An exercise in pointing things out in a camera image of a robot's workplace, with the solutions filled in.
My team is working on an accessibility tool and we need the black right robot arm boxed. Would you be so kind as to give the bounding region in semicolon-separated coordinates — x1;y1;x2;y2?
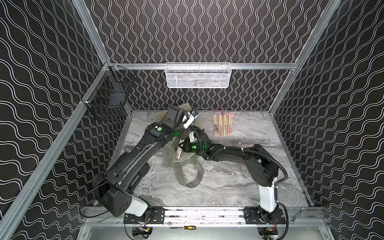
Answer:
179;127;288;224

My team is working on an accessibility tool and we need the folding fan with pink paper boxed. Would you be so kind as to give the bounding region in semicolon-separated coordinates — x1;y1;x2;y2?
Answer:
218;113;223;136

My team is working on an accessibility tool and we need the left aluminium side bar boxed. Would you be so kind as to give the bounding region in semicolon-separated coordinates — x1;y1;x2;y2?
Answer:
1;66;109;240

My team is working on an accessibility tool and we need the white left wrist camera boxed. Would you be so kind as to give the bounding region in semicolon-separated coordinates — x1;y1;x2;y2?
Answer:
182;110;199;130

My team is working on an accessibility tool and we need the black wire mesh basket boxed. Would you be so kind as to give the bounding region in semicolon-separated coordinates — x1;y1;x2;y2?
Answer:
83;62;137;122

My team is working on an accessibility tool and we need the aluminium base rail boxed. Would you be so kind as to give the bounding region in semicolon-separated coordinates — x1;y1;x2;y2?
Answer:
122;206;325;227

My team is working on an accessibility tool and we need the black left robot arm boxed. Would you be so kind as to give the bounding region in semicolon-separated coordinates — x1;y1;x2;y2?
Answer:
92;106;199;217

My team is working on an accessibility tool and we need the olive green tote bag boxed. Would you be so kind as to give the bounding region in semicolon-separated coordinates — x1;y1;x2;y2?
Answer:
155;102;205;189

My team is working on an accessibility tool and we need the white wire mesh basket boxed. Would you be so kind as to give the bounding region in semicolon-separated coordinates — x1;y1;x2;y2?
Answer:
165;68;232;89

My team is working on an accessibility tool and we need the horizontal aluminium back bar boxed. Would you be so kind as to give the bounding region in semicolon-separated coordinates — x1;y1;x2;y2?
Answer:
110;62;298;71

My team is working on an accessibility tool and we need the aluminium corner frame post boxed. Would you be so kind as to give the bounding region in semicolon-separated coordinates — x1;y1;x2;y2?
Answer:
73;0;111;63

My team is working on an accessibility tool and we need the yellow handled screwdriver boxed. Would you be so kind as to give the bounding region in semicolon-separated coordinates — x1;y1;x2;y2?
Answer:
170;226;197;230

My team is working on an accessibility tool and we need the right aluminium frame post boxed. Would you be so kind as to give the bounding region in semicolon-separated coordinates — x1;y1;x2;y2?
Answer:
269;0;341;116

